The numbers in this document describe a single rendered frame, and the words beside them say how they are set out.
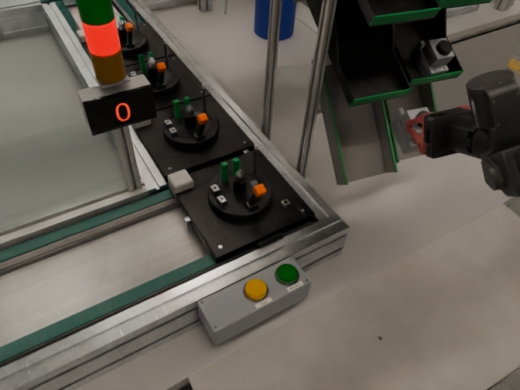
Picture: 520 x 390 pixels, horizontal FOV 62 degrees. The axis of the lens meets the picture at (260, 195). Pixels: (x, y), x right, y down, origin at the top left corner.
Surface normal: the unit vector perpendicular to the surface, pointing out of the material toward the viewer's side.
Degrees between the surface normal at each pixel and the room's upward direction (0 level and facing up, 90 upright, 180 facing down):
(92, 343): 0
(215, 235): 0
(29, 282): 0
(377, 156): 45
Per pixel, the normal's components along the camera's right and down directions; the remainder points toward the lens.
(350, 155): 0.29, 0.01
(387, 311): 0.05, -0.68
